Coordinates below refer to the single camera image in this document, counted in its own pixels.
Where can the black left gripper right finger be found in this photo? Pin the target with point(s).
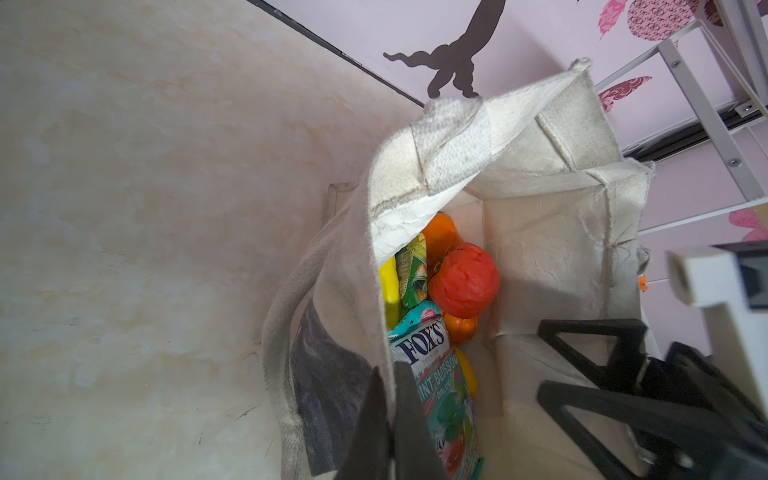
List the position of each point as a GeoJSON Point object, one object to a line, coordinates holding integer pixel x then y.
{"type": "Point", "coordinates": [415, 456]}

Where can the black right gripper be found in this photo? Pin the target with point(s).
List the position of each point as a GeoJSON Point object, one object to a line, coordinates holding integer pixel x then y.
{"type": "Point", "coordinates": [694, 423]}

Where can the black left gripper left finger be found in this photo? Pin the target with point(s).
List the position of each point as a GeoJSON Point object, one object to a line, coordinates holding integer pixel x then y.
{"type": "Point", "coordinates": [368, 456]}

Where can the yellow orange apple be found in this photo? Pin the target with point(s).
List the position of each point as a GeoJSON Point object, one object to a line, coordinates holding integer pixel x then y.
{"type": "Point", "coordinates": [468, 373]}

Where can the teal striped candy bag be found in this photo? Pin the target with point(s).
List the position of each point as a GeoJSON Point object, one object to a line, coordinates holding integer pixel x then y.
{"type": "Point", "coordinates": [421, 341]}

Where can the orange tangerine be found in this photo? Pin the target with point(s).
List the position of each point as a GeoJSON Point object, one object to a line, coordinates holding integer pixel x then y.
{"type": "Point", "coordinates": [442, 237]}
{"type": "Point", "coordinates": [460, 330]}

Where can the yellow banana bunch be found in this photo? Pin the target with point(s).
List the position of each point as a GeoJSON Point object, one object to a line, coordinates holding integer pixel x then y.
{"type": "Point", "coordinates": [390, 293]}

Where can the red tomato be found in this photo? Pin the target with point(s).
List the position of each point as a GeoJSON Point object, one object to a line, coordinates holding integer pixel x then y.
{"type": "Point", "coordinates": [466, 283]}

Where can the green candy bag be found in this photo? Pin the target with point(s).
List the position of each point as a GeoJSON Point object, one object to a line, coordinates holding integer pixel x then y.
{"type": "Point", "coordinates": [411, 268]}

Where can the cream canvas grocery bag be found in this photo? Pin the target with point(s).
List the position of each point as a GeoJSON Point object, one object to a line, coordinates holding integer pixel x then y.
{"type": "Point", "coordinates": [559, 207]}

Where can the orange Fox's candy bag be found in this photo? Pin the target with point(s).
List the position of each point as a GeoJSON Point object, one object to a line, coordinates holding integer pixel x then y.
{"type": "Point", "coordinates": [642, 281]}

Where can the white wood two-tier shelf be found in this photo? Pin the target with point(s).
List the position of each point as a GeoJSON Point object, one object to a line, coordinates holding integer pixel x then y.
{"type": "Point", "coordinates": [743, 21]}

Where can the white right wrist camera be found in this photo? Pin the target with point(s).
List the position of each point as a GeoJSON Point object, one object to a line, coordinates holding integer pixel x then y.
{"type": "Point", "coordinates": [728, 283]}

